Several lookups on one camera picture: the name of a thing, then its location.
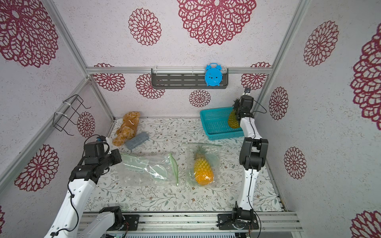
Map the yellow orange pineapple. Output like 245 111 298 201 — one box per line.
193 145 214 186

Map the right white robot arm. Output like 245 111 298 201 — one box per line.
232 88 268 230

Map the clear zip-top bag green seal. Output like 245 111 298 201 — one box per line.
116 153 179 186

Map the grey wall shelf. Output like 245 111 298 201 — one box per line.
151 69 229 89

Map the blue alarm clock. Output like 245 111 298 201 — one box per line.
204 63 223 86

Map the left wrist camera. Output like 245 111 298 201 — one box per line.
95 135 109 145

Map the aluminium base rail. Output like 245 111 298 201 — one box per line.
123 212 303 234

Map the black wire wall rack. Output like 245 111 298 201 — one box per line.
52 94 91 136

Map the green pineapple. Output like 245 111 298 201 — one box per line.
228 98 240 129

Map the teal plastic basket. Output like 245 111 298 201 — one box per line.
200 107 261 140

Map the grey glasses case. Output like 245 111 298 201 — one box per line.
124 131 149 151

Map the tan teddy bear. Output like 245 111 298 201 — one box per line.
112 111 140 147

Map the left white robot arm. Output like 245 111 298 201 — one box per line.
45 135 125 238

